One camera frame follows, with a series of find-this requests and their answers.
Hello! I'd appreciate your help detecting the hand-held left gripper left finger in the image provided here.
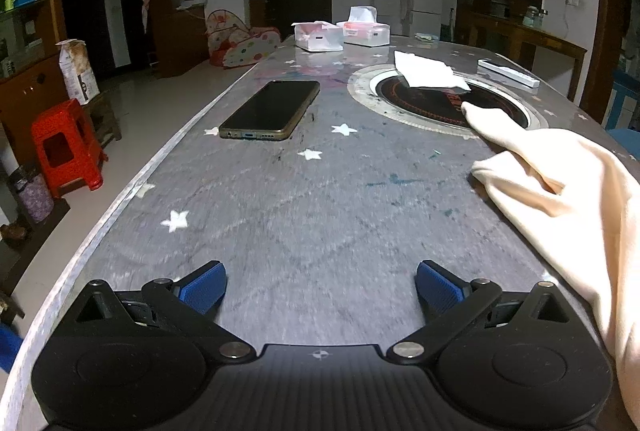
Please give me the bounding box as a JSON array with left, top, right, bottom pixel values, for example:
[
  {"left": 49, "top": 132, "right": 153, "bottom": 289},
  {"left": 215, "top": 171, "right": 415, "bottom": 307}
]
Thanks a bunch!
[{"left": 75, "top": 260, "right": 253, "bottom": 364}]

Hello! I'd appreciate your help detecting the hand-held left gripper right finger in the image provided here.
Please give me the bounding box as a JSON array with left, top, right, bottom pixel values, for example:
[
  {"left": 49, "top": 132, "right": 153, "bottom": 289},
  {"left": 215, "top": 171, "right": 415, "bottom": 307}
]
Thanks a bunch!
[{"left": 386, "top": 260, "right": 571, "bottom": 366}]

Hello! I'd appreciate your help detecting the cream garment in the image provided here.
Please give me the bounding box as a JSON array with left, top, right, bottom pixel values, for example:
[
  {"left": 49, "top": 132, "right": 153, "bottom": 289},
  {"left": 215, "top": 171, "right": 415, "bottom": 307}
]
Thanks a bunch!
[{"left": 460, "top": 101, "right": 640, "bottom": 417}]

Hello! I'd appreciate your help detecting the grey star-print table cover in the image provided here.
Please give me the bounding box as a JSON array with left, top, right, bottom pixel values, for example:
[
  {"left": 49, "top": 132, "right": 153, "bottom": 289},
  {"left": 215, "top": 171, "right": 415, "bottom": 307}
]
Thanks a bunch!
[{"left": 0, "top": 34, "right": 640, "bottom": 431}]

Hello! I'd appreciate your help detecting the round built-in hotplate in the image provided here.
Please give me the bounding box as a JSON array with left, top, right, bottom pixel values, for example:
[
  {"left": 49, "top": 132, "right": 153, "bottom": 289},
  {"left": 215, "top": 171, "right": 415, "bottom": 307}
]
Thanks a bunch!
[{"left": 347, "top": 64, "right": 543, "bottom": 132}]

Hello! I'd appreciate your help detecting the black smartphone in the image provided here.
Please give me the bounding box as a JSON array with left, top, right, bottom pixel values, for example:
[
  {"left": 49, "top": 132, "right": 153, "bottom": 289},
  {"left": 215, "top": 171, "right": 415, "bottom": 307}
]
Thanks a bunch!
[{"left": 218, "top": 80, "right": 321, "bottom": 142}]

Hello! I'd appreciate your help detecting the clear plastic jar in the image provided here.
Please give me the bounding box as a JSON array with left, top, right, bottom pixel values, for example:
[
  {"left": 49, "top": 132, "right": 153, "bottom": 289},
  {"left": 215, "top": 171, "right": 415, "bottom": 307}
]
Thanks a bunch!
[{"left": 10, "top": 166, "right": 56, "bottom": 224}]

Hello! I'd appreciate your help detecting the low wooden bench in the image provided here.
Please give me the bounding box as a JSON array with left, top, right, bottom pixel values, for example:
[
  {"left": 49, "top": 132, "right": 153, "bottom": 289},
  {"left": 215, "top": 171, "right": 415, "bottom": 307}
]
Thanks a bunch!
[{"left": 82, "top": 91, "right": 123, "bottom": 147}]

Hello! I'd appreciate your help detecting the white crumpled tissue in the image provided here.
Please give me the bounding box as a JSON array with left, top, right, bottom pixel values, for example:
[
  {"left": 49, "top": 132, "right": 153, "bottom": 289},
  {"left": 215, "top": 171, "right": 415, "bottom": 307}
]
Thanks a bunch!
[{"left": 393, "top": 50, "right": 472, "bottom": 93}]

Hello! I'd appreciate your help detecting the red plastic stool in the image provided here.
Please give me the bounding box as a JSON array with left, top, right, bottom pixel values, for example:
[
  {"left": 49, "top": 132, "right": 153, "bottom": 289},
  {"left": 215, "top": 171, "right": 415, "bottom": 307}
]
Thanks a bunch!
[{"left": 31, "top": 98, "right": 108, "bottom": 198}]

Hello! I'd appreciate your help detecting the white remote control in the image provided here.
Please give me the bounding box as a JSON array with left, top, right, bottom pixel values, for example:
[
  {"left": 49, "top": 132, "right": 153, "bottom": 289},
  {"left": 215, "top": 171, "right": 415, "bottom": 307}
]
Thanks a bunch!
[{"left": 477, "top": 58, "right": 540, "bottom": 91}]

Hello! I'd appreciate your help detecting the white and brown paper bag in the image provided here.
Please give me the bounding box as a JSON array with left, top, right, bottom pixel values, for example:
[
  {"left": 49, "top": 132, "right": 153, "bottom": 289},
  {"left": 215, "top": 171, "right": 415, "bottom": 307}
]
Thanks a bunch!
[{"left": 55, "top": 38, "right": 101, "bottom": 106}]

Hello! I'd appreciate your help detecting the tall white tissue box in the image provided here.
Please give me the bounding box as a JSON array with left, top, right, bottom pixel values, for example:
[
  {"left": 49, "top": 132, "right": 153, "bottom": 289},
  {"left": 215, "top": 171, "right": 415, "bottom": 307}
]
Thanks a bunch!
[{"left": 336, "top": 6, "right": 392, "bottom": 47}]

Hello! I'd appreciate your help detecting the blue cabinet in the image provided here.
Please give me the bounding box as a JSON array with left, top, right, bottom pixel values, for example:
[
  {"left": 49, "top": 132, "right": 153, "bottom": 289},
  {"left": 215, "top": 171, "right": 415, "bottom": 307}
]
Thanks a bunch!
[{"left": 602, "top": 70, "right": 640, "bottom": 130}]

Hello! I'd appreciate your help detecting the dark wooden side desk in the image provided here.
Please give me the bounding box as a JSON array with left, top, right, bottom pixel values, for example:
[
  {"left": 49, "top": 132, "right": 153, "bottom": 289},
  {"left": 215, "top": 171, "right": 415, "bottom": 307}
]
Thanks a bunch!
[{"left": 457, "top": 8, "right": 588, "bottom": 102}]

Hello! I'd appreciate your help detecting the low white tissue box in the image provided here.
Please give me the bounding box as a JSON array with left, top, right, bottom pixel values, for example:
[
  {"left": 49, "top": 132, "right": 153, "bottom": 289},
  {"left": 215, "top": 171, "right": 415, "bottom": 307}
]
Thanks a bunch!
[{"left": 292, "top": 21, "right": 345, "bottom": 52}]

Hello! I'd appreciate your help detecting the wooden glass-shelf cabinet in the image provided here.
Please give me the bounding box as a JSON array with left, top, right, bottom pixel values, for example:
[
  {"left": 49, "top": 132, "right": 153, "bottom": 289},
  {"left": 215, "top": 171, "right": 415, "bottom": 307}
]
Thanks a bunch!
[{"left": 0, "top": 0, "right": 68, "bottom": 162}]

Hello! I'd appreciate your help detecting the glass jar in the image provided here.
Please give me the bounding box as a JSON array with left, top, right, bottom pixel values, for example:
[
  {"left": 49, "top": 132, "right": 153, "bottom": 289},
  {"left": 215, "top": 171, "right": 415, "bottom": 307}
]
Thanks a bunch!
[{"left": 522, "top": 6, "right": 548, "bottom": 28}]

